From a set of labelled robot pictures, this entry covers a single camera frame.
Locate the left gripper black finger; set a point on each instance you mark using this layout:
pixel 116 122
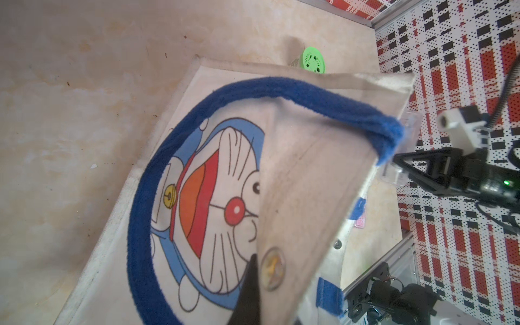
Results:
pixel 248 309

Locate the pink compass set case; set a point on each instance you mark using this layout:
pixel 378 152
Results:
pixel 361 221

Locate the white canvas cartoon bag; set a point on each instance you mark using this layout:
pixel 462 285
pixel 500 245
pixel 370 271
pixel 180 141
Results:
pixel 247 159

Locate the green lidded small jar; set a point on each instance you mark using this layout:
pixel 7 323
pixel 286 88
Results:
pixel 310 60

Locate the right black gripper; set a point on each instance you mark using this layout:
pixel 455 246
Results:
pixel 447 172

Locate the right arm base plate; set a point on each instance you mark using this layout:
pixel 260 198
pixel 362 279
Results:
pixel 378 295

